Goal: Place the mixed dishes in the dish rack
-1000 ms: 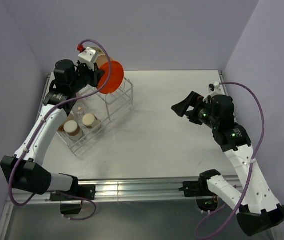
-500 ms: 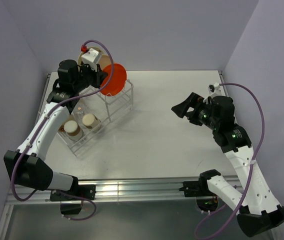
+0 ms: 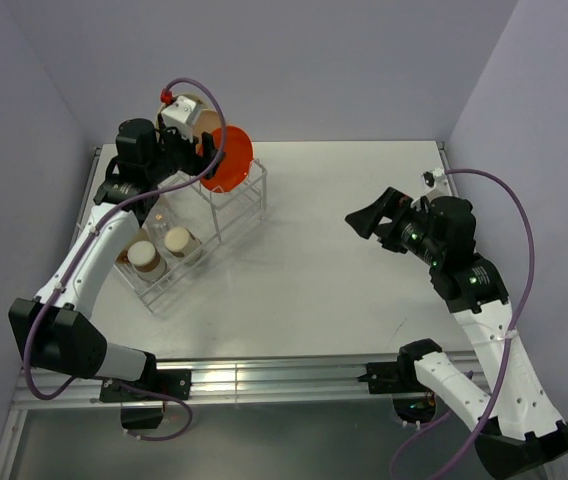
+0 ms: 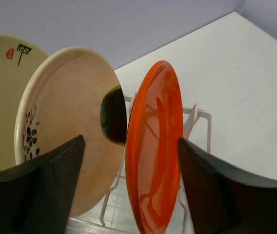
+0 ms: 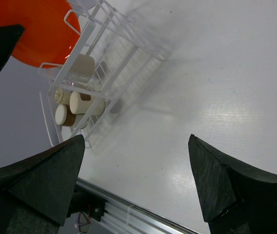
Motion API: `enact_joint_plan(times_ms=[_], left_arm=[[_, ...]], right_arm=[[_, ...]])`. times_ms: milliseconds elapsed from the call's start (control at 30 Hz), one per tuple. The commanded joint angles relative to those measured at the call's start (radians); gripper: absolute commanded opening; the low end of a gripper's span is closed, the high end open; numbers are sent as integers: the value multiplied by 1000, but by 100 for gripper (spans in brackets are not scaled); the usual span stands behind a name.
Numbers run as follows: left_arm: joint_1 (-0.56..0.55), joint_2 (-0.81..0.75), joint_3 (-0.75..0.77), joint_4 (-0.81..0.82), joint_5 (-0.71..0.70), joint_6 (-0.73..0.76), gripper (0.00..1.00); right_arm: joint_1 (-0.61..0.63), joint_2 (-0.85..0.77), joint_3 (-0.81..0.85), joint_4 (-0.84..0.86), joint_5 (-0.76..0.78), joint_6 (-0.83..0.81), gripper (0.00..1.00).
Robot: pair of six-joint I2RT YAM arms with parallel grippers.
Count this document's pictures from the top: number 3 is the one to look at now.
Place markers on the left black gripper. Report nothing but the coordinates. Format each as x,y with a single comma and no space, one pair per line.
196,163

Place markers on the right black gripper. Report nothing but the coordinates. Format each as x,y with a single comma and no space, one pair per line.
392,203

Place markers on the orange plastic plate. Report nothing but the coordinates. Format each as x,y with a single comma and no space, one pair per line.
235,167

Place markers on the beige plate with black motif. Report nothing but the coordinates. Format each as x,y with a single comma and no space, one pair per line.
207,122

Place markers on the clear glass tumbler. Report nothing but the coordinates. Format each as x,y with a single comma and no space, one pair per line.
160,221

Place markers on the steel lined cup brown band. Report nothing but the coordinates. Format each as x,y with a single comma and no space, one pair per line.
146,261

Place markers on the white floral bowl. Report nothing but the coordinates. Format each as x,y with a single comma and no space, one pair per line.
122,258

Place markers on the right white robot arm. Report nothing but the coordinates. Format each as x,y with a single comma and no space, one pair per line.
519,427

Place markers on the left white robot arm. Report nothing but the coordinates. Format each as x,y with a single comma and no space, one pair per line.
53,330

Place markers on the white wire dish rack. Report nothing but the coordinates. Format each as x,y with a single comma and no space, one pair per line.
217,219

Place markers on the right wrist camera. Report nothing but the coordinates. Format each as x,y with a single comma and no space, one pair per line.
436,184

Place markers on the aluminium frame rail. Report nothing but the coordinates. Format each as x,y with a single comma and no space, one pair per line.
299,305

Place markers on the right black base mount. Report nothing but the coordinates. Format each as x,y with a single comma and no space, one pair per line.
399,377

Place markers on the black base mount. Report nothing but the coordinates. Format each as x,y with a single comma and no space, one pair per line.
143,406
399,377

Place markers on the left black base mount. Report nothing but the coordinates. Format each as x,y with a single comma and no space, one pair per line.
143,406

